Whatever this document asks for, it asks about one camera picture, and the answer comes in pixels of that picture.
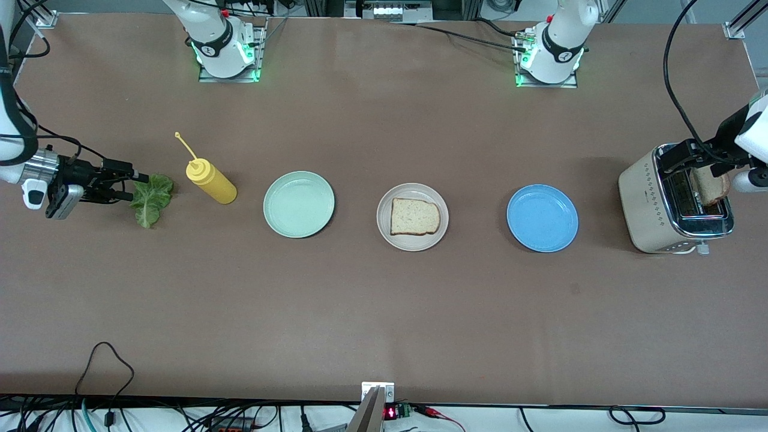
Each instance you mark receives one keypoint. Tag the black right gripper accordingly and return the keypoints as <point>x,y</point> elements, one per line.
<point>75,173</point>

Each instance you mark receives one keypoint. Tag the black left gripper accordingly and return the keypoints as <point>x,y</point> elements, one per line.
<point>726,132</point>

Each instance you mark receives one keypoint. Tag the green lettuce leaf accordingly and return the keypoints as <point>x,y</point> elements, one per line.
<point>150,198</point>

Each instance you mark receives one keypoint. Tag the bread slice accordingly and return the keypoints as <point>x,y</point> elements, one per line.
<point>414,217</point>
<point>714,189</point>

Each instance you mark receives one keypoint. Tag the yellow squeeze bottle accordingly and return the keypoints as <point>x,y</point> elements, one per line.
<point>213,183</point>

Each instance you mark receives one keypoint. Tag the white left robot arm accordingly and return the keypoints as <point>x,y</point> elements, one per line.
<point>558,42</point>

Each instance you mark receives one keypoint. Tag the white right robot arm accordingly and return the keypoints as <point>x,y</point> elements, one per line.
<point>216,42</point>

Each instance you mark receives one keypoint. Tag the blue plate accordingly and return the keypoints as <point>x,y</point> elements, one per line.
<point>542,218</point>

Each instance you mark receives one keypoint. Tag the pale green plate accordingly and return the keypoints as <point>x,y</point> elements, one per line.
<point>299,205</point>

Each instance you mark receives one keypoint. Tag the beige plate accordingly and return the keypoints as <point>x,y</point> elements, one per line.
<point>414,243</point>

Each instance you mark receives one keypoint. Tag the beige chrome toaster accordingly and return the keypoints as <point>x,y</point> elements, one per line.
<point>645,210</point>

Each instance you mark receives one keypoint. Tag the lit control box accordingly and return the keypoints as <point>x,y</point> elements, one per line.
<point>390,11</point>

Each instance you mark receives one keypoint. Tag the red clip lead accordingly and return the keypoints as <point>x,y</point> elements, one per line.
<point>438,413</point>

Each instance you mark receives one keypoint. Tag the circuit board with red display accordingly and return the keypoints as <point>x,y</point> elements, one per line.
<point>391,413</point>

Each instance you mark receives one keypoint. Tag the aluminium frame profile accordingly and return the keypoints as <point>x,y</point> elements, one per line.
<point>47,19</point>
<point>735,29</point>

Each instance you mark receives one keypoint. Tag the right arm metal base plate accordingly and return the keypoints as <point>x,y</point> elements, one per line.
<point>228,79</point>

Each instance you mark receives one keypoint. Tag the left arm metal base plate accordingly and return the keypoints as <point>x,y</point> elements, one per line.
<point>549,85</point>

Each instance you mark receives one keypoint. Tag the silver camera mount bracket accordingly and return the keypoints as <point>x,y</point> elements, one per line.
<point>367,390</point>

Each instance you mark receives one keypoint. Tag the grey camera mount bar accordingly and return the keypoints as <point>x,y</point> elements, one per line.
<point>367,417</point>

